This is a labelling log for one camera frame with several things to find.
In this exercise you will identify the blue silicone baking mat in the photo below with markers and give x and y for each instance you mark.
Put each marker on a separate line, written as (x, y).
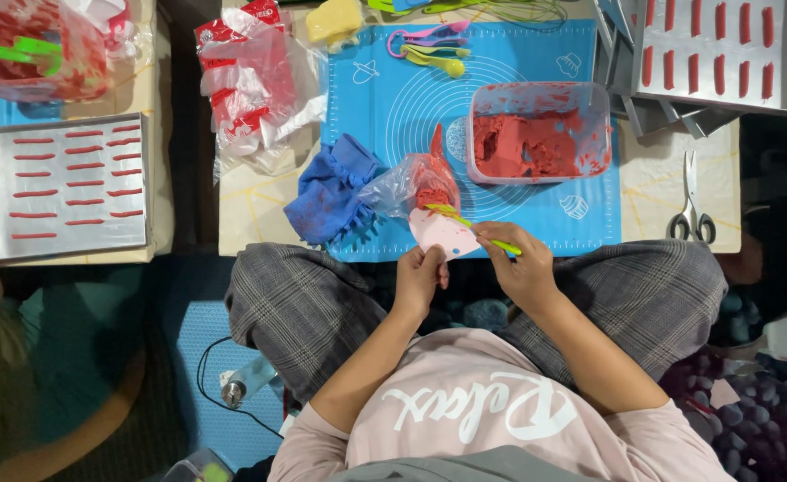
(393, 100)

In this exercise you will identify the person's right hand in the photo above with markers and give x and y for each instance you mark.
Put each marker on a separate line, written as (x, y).
(526, 271)

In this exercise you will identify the blue floor mat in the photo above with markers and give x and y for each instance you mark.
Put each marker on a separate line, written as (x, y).
(193, 314)

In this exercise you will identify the purple measuring spoon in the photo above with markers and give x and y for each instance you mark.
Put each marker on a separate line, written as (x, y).
(440, 41)

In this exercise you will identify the smeared clear dough container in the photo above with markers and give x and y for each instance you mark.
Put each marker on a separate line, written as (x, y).
(39, 80)

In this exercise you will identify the person's grey plaid trousers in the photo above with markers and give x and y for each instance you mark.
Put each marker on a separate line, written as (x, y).
(300, 308)

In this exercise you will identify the green and blue utensil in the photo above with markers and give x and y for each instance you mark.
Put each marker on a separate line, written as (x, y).
(393, 5)

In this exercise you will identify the pink measuring spoon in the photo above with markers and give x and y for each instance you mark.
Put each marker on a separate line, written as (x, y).
(433, 30)

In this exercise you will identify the metal tray thick dough strips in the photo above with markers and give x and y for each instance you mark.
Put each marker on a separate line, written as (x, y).
(705, 47)

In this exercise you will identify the stack of metal baking trays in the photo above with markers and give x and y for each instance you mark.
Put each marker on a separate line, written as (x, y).
(618, 73)

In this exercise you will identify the red dough lump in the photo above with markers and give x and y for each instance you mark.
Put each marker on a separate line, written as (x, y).
(520, 144)

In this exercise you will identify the pebble pattern rug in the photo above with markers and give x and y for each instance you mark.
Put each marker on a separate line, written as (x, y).
(761, 415)

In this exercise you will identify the blue microfibre cloth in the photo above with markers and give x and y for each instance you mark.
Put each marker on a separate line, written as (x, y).
(330, 191)

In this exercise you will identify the pink plastic dough scraper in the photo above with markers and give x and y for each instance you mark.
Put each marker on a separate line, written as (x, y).
(441, 234)

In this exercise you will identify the rows of thick dough strips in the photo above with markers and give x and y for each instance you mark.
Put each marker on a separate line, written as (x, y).
(718, 70)

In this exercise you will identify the crumpled clear plastic bag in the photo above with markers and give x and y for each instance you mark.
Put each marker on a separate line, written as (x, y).
(122, 27)

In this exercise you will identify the person's pink shirt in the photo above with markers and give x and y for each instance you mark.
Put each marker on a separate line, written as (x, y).
(474, 422)

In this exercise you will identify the clear plastic container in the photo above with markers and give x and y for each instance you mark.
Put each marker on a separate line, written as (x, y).
(537, 100)

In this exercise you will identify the steel scissors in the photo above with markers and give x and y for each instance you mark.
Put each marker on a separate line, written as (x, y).
(690, 201)

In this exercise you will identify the person's left hand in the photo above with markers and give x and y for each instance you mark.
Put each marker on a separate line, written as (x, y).
(415, 281)

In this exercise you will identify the small clear box green content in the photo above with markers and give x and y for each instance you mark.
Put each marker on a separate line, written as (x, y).
(199, 468)

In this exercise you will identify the clear piping bag red dough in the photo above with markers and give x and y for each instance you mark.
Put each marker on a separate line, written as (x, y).
(423, 177)

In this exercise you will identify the pack of piping bags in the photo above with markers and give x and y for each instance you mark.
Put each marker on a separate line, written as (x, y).
(253, 87)

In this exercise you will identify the green measuring spoon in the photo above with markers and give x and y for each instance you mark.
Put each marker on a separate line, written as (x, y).
(444, 51)

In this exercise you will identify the yellow measuring spoon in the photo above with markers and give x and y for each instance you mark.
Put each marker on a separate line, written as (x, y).
(444, 64)

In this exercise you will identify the green spatula in smeared container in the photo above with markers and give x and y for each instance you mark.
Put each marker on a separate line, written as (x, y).
(25, 48)

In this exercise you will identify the green silicone spatula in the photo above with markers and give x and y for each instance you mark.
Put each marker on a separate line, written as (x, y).
(448, 213)

